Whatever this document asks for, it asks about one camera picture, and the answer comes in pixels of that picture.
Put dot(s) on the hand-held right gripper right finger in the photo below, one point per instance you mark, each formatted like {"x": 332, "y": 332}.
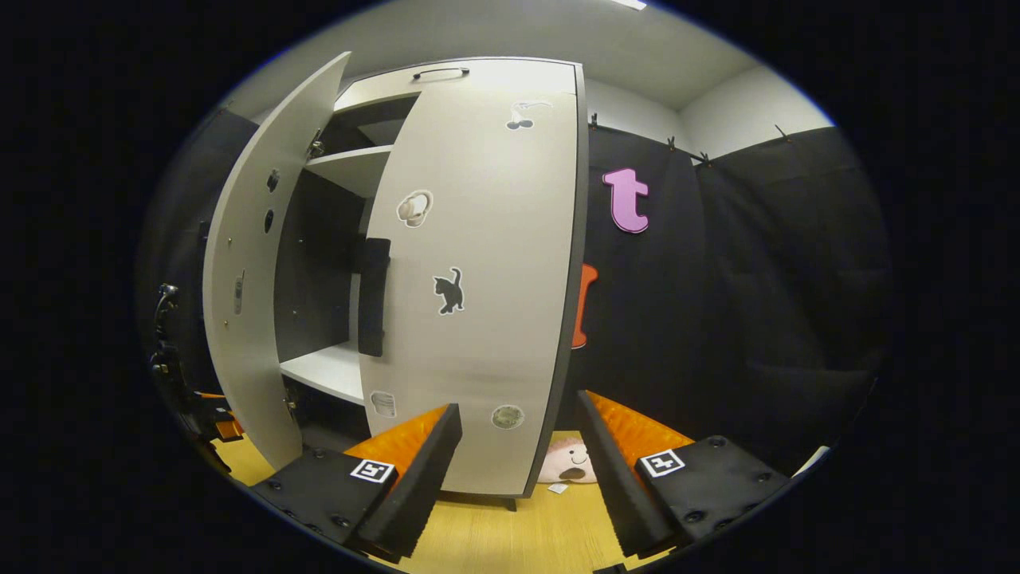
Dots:
{"x": 613, "y": 478}

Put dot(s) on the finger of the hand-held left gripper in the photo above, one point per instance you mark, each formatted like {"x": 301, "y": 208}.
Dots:
{"x": 227, "y": 430}

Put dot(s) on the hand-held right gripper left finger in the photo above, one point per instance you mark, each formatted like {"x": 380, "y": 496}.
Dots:
{"x": 422, "y": 478}

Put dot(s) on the white cabinet door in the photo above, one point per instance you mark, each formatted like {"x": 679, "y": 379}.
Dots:
{"x": 494, "y": 335}
{"x": 247, "y": 335}

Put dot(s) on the pink cartoon face toy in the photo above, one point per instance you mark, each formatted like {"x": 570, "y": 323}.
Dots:
{"x": 570, "y": 462}

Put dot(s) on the small white paper tag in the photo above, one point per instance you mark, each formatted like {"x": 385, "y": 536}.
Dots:
{"x": 558, "y": 488}

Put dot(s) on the white cabinet shelf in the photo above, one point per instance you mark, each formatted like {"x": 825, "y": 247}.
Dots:
{"x": 331, "y": 371}
{"x": 355, "y": 167}

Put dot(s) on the white grey cabinet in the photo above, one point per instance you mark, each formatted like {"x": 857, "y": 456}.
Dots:
{"x": 315, "y": 279}

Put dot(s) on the black backdrop cloth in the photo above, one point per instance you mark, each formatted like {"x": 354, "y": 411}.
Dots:
{"x": 757, "y": 303}

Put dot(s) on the white cabinet drawer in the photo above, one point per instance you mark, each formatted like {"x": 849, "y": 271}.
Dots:
{"x": 494, "y": 76}

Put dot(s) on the ceiling light strip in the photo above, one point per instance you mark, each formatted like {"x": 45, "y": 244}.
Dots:
{"x": 629, "y": 4}

